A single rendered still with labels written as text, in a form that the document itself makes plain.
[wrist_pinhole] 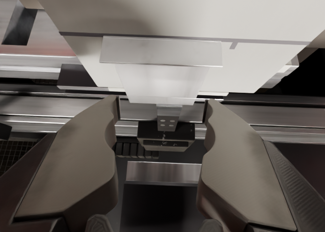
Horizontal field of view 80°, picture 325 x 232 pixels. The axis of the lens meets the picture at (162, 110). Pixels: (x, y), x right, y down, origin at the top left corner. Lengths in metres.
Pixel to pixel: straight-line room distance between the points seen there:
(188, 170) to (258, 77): 0.12
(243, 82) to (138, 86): 0.11
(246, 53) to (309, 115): 0.43
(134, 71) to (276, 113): 0.42
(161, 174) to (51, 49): 0.19
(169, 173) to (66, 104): 0.37
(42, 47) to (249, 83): 0.24
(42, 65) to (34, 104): 0.28
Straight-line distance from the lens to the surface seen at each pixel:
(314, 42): 0.42
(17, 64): 0.31
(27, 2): 0.31
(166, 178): 0.22
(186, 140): 0.41
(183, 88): 0.22
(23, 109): 0.58
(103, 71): 0.20
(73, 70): 0.26
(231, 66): 0.19
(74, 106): 0.52
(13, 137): 0.76
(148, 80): 0.20
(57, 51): 0.26
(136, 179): 0.22
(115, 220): 0.75
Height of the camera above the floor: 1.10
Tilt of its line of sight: 19 degrees down
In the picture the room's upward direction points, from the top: 178 degrees counter-clockwise
